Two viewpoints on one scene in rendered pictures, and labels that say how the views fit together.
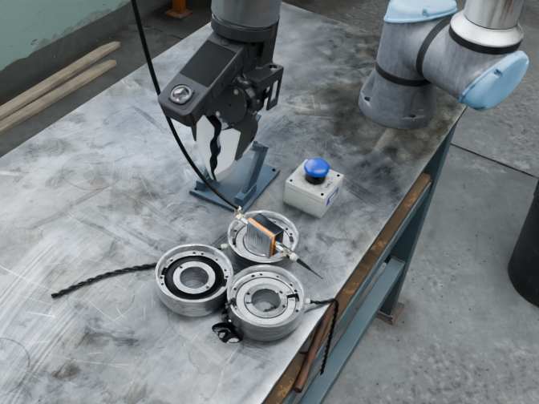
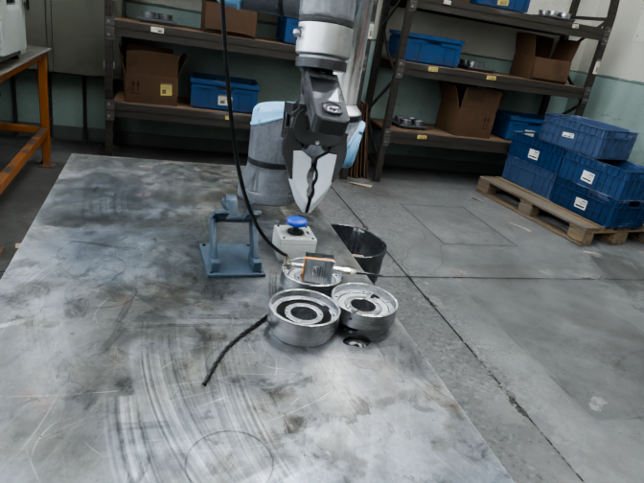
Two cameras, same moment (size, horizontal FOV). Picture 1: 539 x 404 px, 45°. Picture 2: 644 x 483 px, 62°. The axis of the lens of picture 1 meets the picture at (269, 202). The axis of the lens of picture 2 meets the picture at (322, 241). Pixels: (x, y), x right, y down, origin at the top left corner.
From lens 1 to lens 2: 65 cm
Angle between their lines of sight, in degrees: 43
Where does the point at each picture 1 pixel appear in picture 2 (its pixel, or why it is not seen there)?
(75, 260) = (184, 354)
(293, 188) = (288, 242)
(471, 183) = not seen: hidden behind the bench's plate
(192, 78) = (327, 99)
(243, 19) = (342, 51)
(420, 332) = not seen: hidden behind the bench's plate
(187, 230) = (241, 299)
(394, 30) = (270, 127)
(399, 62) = (278, 151)
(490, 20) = (348, 99)
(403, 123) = (288, 198)
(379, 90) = (264, 179)
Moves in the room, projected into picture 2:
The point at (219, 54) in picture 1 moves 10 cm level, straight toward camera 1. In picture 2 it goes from (327, 82) to (389, 99)
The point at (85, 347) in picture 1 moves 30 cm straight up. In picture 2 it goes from (283, 402) to (319, 160)
